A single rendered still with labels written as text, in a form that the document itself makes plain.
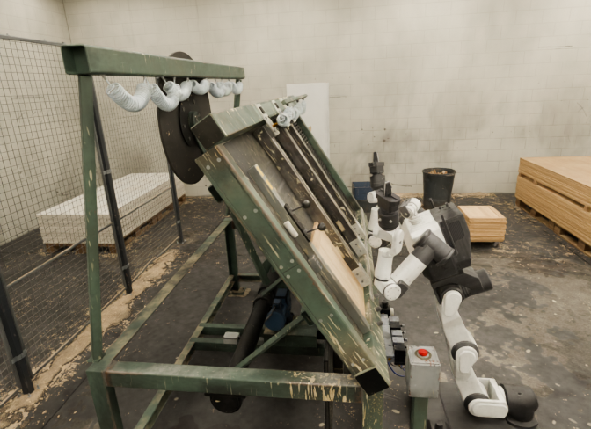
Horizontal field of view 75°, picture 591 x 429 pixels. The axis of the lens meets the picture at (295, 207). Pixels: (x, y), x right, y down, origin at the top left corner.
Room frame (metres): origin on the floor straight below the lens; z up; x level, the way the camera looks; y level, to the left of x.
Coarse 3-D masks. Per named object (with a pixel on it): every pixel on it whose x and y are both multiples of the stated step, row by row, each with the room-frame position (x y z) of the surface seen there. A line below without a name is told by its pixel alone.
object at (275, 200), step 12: (252, 168) 1.65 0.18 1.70; (264, 180) 1.64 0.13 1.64; (264, 192) 1.64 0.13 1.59; (276, 192) 1.68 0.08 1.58; (276, 204) 1.63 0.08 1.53; (288, 216) 1.63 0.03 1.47; (300, 240) 1.62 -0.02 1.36; (312, 252) 1.61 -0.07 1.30; (324, 264) 1.61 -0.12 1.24; (324, 276) 1.60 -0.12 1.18; (336, 288) 1.60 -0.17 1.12; (348, 300) 1.59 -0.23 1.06; (348, 312) 1.59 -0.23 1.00; (360, 312) 1.61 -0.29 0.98; (360, 324) 1.58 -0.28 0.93
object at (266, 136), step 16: (288, 112) 2.07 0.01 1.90; (272, 128) 2.04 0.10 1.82; (272, 144) 2.06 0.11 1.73; (272, 160) 2.07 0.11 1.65; (288, 160) 2.10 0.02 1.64; (288, 176) 2.05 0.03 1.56; (304, 192) 2.04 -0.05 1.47; (320, 208) 2.04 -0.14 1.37; (336, 240) 2.02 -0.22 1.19; (352, 256) 2.01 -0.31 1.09; (352, 272) 2.00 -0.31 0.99
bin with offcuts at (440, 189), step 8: (432, 168) 6.21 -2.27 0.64; (440, 168) 6.19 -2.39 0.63; (448, 168) 6.12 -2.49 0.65; (424, 176) 5.94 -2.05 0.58; (432, 176) 5.80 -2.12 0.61; (440, 176) 5.74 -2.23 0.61; (448, 176) 5.71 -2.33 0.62; (424, 184) 5.94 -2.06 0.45; (432, 184) 5.80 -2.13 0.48; (440, 184) 5.75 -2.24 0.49; (448, 184) 5.76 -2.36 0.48; (424, 192) 5.96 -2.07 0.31; (432, 192) 5.81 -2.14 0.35; (440, 192) 5.76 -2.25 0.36; (448, 192) 5.78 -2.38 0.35; (424, 200) 5.97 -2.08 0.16; (440, 200) 5.77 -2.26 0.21; (448, 200) 5.80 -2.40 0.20; (424, 208) 5.97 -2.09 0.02; (432, 208) 5.82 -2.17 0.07
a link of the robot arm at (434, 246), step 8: (432, 232) 1.62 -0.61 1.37; (432, 240) 1.59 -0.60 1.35; (440, 240) 1.59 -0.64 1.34; (416, 248) 1.61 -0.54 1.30; (424, 248) 1.58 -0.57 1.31; (432, 248) 1.57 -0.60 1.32; (440, 248) 1.56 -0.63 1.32; (448, 248) 1.57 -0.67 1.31; (416, 256) 1.58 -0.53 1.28; (424, 256) 1.56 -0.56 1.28; (432, 256) 1.57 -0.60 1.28; (440, 256) 1.55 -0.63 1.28; (424, 264) 1.56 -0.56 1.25
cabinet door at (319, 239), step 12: (312, 240) 1.76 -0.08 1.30; (324, 240) 1.93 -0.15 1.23; (324, 252) 1.80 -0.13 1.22; (336, 252) 1.97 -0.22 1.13; (336, 264) 1.85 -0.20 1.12; (336, 276) 1.73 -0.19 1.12; (348, 276) 1.90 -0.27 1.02; (348, 288) 1.77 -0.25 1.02; (360, 288) 1.93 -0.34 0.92; (360, 300) 1.80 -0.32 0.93
